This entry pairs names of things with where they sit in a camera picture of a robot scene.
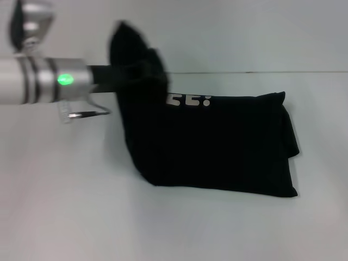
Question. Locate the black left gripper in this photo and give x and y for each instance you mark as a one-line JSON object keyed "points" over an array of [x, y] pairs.
{"points": [[104, 79]]}

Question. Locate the black shirt with FREE print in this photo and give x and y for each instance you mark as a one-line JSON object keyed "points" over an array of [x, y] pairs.
{"points": [[212, 146]]}

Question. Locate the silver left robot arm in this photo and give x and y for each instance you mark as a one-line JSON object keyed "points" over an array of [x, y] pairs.
{"points": [[40, 79]]}

